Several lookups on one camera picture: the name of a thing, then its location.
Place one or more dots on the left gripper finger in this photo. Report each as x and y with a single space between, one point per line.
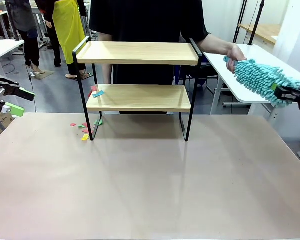
10 86
13 110

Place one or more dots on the teal chenille duster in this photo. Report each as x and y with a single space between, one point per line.
255 75

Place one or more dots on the two-tier wooden shelf black frame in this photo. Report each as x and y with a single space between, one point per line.
140 53

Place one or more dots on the person's left hand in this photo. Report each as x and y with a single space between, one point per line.
236 53

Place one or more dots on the brown cardboard box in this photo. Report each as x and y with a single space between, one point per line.
5 120

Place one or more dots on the beige floor mat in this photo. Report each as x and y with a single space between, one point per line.
46 74

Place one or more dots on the white side table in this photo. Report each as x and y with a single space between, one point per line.
265 55

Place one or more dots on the wooden top table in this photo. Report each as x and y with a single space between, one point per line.
262 31

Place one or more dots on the black stand pole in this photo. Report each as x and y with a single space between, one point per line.
13 22
256 22

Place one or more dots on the person in dark red clothes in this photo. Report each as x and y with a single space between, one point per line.
53 37

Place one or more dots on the person in grey jacket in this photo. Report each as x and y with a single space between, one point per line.
23 15

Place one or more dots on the dark grey plastic stool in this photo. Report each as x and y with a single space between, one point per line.
207 75

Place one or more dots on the yellow paper scrap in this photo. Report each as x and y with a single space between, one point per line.
85 137

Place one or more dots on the black tripod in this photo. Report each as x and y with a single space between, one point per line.
240 21

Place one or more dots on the person in yellow apron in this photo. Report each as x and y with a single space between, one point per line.
67 25

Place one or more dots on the blue paper scrap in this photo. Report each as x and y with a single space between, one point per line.
98 94

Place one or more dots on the green paper scrap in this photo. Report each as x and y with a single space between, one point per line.
99 122

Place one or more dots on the person in black clothes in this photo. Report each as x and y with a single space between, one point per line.
145 20

